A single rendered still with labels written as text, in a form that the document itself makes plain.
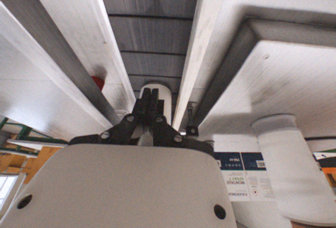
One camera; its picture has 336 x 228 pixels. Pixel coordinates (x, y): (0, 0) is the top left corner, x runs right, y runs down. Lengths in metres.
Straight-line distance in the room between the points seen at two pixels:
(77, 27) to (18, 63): 0.18
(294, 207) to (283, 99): 0.18
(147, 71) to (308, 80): 0.23
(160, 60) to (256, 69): 0.13
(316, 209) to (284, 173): 0.06
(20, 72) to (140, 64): 0.30
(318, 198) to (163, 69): 0.32
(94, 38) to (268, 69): 0.25
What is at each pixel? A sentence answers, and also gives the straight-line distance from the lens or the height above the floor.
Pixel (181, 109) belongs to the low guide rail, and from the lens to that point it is 0.19.
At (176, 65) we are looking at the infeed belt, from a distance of 0.16.
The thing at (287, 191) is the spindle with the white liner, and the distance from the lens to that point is 0.34.
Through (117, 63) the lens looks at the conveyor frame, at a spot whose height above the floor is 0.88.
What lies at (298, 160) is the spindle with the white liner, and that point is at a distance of 0.34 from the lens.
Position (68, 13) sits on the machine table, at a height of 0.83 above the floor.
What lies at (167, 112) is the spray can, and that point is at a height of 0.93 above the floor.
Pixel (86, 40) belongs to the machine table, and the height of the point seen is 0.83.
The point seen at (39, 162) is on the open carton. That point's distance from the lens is 2.01.
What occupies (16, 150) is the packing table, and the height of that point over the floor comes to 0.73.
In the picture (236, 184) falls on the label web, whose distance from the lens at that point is 0.52.
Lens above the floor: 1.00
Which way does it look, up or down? 32 degrees down
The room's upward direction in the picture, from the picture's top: 178 degrees counter-clockwise
